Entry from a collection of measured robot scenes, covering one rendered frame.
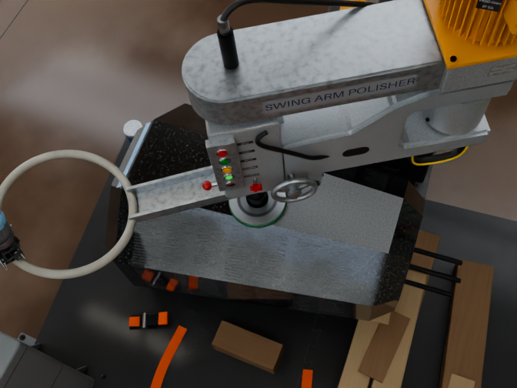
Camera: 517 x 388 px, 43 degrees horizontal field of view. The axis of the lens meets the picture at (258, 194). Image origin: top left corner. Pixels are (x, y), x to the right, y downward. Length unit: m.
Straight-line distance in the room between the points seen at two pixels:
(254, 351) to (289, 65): 1.61
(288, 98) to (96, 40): 2.52
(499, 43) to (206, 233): 1.30
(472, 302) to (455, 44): 1.64
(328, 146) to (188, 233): 0.80
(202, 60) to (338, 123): 0.47
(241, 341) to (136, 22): 2.04
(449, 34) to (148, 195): 1.19
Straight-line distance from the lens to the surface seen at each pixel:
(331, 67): 1.69
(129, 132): 3.49
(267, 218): 2.40
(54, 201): 3.60
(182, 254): 2.59
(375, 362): 2.87
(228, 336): 3.01
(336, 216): 2.43
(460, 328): 3.09
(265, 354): 2.97
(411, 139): 2.11
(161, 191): 2.35
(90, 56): 4.02
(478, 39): 1.74
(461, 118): 2.05
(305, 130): 1.94
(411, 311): 2.94
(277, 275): 2.51
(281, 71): 1.68
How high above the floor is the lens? 3.05
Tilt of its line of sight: 65 degrees down
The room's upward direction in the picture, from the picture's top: 11 degrees counter-clockwise
